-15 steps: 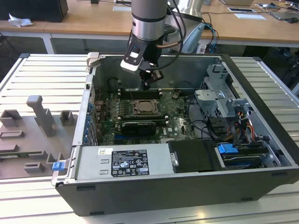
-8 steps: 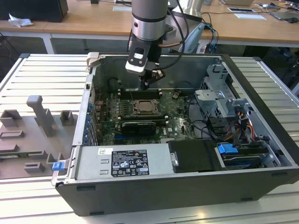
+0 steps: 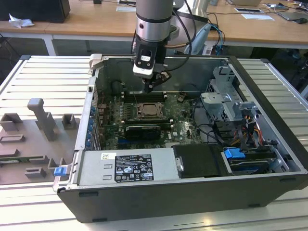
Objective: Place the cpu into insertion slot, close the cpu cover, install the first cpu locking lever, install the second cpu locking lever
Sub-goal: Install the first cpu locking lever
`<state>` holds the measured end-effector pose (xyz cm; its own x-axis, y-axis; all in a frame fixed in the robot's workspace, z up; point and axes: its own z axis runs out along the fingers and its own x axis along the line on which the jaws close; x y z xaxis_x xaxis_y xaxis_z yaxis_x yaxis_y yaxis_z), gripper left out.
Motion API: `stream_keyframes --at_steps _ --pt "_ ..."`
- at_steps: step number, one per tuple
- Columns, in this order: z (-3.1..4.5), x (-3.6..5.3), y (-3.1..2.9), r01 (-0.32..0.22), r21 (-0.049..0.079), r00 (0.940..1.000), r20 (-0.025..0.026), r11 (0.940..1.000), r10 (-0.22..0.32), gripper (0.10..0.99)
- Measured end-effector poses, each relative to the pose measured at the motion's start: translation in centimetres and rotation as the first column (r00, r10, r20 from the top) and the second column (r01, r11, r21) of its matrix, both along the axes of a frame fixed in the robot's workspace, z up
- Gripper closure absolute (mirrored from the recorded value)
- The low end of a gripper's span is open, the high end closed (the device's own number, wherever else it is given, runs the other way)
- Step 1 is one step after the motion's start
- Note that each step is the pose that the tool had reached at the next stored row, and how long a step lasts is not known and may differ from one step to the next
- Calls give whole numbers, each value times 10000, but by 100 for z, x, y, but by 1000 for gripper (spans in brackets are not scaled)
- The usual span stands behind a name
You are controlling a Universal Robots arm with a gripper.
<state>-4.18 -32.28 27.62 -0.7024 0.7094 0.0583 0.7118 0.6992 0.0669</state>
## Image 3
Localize silver CPU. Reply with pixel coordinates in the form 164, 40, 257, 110
143, 105, 161, 115

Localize metal socket cover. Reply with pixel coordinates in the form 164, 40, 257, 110
137, 103, 167, 118

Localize CPU socket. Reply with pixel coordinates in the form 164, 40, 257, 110
135, 101, 168, 120

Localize blue expansion slot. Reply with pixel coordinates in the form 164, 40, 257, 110
116, 136, 135, 148

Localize pale blue teach pendant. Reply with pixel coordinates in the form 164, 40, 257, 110
184, 23, 212, 55

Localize flat tablet device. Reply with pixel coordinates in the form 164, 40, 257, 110
234, 7, 263, 14
116, 5, 137, 13

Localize wooden desk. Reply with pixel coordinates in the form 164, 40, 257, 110
0, 20, 52, 56
45, 0, 308, 50

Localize silver drive cage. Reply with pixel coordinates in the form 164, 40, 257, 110
199, 66, 264, 122

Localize green motherboard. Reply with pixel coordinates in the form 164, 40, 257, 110
96, 92, 202, 149

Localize black graphics card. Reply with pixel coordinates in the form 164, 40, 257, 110
124, 124, 161, 141

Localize cardboard box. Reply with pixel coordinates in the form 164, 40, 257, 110
230, 0, 262, 7

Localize white paper sheet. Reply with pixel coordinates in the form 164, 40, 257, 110
241, 13, 275, 21

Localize black plastic shroud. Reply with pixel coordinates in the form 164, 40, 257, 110
172, 144, 233, 179

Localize hard disk blue carrier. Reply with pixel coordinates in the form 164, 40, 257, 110
221, 148, 277, 176

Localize black box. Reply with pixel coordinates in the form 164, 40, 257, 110
0, 0, 71, 24

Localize silver power supply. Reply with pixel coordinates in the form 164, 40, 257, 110
68, 147, 185, 186

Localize grey laptop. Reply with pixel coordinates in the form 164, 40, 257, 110
278, 10, 308, 23

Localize crumpled white paper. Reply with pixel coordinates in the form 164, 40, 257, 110
8, 13, 34, 29

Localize black PC case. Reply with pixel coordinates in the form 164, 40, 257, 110
53, 54, 308, 223

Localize grey parts rack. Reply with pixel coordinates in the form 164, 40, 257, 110
0, 97, 81, 186

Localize green RAM stick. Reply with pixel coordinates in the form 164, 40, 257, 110
0, 155, 46, 165

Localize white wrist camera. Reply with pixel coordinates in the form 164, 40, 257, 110
132, 48, 156, 79

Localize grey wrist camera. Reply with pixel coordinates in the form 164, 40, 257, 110
168, 23, 181, 41

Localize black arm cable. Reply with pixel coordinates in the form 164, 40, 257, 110
166, 0, 195, 49

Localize blue cable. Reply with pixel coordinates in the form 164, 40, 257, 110
211, 23, 226, 56

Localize orange yellow power wires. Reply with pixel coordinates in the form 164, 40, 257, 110
243, 115, 263, 146

